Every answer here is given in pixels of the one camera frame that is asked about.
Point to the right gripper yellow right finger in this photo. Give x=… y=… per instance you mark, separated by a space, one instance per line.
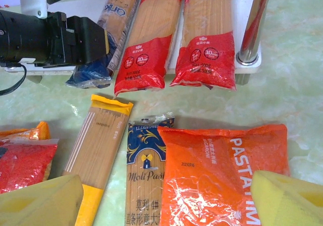
x=290 y=203

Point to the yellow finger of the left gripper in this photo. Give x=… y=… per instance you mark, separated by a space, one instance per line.
x=107 y=43

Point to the red spaghetti bag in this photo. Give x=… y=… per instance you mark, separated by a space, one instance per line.
x=141 y=59
x=209 y=59

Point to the orange macaroni bag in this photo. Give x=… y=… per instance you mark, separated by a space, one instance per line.
x=202 y=165

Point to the red macaroni bag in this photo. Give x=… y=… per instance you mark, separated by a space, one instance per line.
x=22 y=165

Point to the white two-tier shelf metal legs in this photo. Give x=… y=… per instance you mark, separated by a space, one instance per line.
x=248 y=68

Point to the dark blue Moli spaghetti bag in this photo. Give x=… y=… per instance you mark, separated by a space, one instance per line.
x=143 y=180

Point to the yellow spaghetti bag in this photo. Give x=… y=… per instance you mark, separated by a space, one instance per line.
x=101 y=140

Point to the clear blue spaghetti bag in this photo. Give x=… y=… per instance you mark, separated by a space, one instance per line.
x=118 y=9

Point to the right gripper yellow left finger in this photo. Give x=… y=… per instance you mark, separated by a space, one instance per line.
x=38 y=205

